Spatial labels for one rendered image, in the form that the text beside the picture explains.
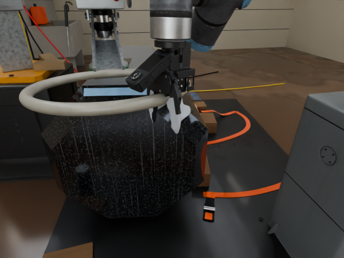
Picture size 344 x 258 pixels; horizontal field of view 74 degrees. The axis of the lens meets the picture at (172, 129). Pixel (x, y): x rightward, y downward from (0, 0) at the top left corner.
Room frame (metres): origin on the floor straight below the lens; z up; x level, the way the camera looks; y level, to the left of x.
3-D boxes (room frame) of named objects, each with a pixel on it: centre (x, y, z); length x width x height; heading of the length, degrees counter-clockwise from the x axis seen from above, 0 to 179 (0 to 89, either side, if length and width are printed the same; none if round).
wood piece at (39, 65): (1.65, 0.86, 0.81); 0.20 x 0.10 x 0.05; 104
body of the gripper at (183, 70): (0.54, 0.00, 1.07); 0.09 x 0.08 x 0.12; 133
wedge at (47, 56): (1.86, 0.96, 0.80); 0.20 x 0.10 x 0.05; 45
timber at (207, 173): (1.41, -0.21, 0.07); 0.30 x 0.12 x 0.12; 0
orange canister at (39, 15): (4.25, 2.18, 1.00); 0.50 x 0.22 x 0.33; 12
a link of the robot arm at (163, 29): (0.55, 0.01, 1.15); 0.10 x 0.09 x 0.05; 44
